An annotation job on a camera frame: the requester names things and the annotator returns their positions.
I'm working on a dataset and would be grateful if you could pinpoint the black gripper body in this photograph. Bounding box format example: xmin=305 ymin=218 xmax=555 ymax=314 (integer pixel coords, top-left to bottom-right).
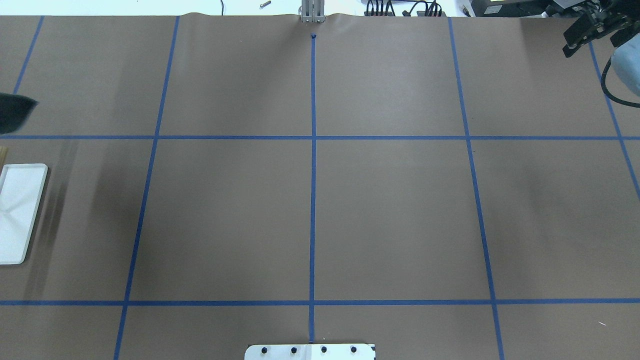
xmin=546 ymin=0 xmax=640 ymax=59

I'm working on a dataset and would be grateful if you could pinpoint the blue and grey towel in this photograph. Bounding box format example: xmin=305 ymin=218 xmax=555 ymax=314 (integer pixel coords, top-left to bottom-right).
xmin=0 ymin=92 xmax=38 ymax=135

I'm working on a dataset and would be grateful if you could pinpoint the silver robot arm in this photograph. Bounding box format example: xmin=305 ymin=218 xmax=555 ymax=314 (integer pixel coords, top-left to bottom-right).
xmin=544 ymin=0 xmax=640 ymax=109

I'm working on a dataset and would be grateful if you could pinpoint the black connector box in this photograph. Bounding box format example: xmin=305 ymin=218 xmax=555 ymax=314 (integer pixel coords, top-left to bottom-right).
xmin=401 ymin=0 xmax=446 ymax=18
xmin=363 ymin=0 xmax=396 ymax=17

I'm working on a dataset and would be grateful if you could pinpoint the aluminium frame post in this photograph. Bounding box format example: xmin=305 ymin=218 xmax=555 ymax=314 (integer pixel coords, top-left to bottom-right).
xmin=299 ymin=0 xmax=326 ymax=24

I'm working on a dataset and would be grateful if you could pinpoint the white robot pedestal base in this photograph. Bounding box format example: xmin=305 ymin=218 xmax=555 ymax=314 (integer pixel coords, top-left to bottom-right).
xmin=244 ymin=342 xmax=377 ymax=360

